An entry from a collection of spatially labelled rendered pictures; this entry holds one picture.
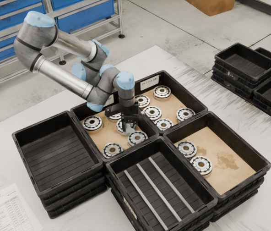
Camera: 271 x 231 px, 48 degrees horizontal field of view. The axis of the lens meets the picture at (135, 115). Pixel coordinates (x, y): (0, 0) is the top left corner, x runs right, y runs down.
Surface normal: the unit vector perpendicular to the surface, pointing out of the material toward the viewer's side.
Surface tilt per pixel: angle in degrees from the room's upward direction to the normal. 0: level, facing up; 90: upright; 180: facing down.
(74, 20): 90
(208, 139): 0
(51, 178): 0
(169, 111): 0
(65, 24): 90
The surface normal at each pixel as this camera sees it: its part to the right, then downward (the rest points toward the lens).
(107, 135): -0.03, -0.69
